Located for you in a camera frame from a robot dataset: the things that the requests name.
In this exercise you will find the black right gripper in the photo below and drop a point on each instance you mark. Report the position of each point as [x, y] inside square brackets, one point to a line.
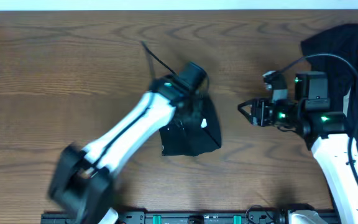
[260, 107]

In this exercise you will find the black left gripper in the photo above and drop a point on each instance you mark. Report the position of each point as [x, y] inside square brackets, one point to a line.
[192, 109]

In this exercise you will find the dark teal t-shirt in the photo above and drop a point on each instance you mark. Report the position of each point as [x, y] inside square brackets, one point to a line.
[193, 136]

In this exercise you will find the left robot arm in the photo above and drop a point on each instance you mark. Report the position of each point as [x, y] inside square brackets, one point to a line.
[83, 181]

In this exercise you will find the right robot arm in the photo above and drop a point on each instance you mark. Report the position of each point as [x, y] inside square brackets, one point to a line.
[326, 132]

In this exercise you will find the dark clothes pile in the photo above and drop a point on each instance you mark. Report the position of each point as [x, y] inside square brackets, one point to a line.
[342, 76]

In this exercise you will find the black aluminium mounting rail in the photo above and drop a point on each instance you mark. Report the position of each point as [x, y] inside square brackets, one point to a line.
[185, 218]

